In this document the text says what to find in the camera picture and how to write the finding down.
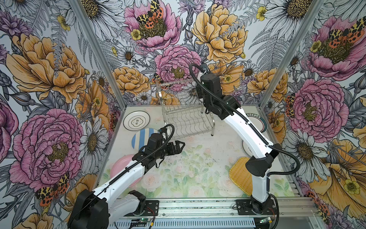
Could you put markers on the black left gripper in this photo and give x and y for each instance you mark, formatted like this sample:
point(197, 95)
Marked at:
point(177, 150)

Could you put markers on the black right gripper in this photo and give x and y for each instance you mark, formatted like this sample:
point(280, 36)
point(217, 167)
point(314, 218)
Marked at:
point(199, 90)

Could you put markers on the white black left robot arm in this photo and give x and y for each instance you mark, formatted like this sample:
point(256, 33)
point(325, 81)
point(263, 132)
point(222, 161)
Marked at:
point(98, 208)

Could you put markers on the blue white striped plate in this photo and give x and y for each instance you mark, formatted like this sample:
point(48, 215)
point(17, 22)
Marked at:
point(141, 138)

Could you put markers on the white plate with black rings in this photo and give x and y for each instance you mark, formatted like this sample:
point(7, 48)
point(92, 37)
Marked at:
point(136, 120)

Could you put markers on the pink round plate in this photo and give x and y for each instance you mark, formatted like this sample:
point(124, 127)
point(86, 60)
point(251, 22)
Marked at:
point(119, 166)

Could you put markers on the green red rimmed white plate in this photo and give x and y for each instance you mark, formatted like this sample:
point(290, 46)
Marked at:
point(258, 122)

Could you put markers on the yellow woven square tray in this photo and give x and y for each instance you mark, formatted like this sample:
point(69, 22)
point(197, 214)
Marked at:
point(241, 177)

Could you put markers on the white plate with colored dots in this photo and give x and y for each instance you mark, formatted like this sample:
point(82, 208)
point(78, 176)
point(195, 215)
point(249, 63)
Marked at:
point(246, 149)

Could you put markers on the steel wire dish rack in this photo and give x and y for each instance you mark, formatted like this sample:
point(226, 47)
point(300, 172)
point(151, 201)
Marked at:
point(182, 108)

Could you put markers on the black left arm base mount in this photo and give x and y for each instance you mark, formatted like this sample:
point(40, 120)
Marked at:
point(144, 207)

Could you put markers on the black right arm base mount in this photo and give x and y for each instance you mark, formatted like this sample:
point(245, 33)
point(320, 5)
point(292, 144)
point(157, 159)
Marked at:
point(251, 206)

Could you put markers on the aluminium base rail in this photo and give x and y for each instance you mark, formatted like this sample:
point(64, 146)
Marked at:
point(225, 213)

